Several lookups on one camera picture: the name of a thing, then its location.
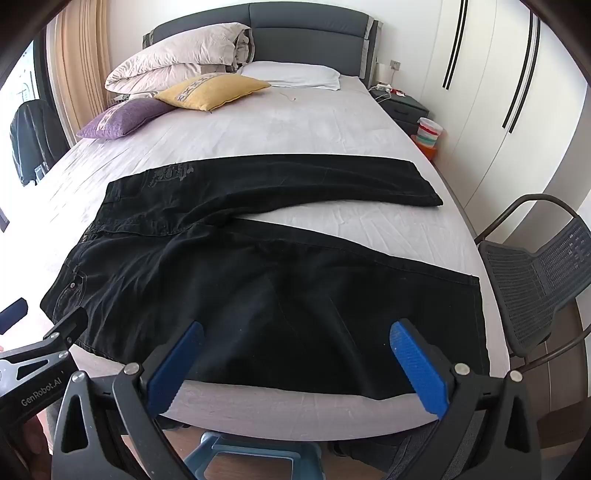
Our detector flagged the black denim pants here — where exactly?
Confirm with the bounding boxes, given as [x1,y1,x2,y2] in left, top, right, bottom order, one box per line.
[40,154,490,400]

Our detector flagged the dark mesh chair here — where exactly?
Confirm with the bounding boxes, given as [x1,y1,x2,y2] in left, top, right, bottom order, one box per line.
[475,194,591,373]

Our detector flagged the light blue plastic stool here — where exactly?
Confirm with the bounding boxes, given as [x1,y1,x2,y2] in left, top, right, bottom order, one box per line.
[184,431,325,480]

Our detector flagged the chair with dark jacket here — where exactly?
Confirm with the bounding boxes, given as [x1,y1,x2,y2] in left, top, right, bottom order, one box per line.
[10,99,70,186]

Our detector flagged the purple cushion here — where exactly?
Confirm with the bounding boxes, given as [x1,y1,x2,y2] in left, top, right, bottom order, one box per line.
[76,98,174,140]

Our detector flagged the orange bucket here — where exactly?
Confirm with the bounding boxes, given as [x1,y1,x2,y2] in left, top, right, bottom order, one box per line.
[411,135,438,163]

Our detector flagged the white plastic bucket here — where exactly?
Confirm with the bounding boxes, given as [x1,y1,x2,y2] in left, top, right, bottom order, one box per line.
[416,117,443,148]

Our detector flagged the bed with white sheet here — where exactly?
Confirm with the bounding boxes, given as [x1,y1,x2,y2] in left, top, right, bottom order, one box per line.
[26,77,510,440]

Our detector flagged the dark bedside table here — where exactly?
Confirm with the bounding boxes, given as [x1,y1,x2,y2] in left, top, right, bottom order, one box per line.
[369,88,429,136]

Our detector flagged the beige curtain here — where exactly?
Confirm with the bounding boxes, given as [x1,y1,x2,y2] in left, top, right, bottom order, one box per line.
[46,0,112,145]

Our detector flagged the yellow cushion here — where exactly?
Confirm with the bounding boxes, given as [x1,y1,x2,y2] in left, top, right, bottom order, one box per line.
[155,73,270,112]

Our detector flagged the folded beige duvet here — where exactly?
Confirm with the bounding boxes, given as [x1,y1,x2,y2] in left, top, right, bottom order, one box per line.
[105,22,256,95]

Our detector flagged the white pillow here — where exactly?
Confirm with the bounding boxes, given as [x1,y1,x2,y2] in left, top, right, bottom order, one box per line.
[238,61,341,91]

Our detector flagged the dark grey upholstered headboard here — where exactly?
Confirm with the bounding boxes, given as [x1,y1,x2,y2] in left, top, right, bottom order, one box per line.
[142,1,382,86]

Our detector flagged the white wardrobe with black handles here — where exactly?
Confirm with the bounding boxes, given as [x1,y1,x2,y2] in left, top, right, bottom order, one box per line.
[421,1,587,230]

